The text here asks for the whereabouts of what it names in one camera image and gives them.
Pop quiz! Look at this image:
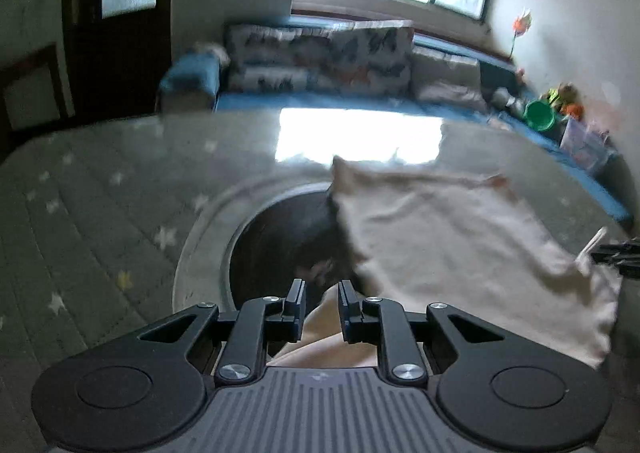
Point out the orange pinwheel toy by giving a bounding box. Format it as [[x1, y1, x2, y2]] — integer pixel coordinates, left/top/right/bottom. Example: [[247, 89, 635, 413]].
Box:
[[507, 8, 533, 58]]

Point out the clear plastic box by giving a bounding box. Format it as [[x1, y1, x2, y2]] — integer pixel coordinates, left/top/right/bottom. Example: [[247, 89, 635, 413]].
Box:
[[559, 118, 618, 176]]

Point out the butterfly print cushion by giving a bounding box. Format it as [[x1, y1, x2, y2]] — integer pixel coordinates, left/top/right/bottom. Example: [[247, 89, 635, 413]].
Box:
[[224, 24, 346, 94], [330, 20, 416, 96]]

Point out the dark wooden door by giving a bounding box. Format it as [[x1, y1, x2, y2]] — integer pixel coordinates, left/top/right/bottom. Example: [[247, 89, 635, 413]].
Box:
[[65, 0, 173, 118]]

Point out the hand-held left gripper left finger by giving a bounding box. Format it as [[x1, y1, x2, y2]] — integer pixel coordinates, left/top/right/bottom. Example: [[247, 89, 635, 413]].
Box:
[[137, 279, 307, 386]]

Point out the beige towel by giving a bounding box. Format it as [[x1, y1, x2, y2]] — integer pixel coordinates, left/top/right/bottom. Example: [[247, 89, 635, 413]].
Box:
[[192, 42, 231, 66]]

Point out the round black induction cooktop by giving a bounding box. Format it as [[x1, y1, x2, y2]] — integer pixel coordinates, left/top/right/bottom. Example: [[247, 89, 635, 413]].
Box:
[[230, 190, 366, 314]]

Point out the dark wooden console counter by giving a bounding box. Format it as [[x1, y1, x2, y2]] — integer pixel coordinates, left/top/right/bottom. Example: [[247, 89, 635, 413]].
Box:
[[0, 43, 76, 146]]

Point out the blue quilted armrest cover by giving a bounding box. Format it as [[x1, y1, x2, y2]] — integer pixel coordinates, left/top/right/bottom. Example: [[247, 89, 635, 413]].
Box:
[[159, 55, 226, 108]]

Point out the colourful plush toy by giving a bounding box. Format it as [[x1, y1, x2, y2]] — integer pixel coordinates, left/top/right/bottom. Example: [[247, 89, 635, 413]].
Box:
[[542, 83, 586, 118]]

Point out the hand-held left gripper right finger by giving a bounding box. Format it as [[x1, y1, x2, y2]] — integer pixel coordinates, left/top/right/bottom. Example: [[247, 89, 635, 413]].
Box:
[[337, 279, 505, 386]]

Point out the cream cloth garment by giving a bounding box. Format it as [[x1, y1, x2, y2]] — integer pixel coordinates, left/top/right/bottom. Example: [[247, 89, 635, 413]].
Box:
[[272, 155, 623, 369]]

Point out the plain beige cushion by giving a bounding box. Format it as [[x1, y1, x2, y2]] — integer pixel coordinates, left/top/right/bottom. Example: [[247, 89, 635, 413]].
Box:
[[412, 45, 483, 106]]

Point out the green plastic bucket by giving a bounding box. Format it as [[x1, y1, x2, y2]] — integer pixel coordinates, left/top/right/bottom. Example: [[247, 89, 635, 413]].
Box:
[[524, 100, 556, 131]]

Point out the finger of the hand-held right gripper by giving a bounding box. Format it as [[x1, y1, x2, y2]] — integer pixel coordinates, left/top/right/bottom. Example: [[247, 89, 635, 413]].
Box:
[[590, 240, 640, 279]]

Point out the grey star quilted table cover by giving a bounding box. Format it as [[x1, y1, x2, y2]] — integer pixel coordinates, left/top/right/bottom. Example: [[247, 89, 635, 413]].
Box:
[[0, 110, 640, 453]]

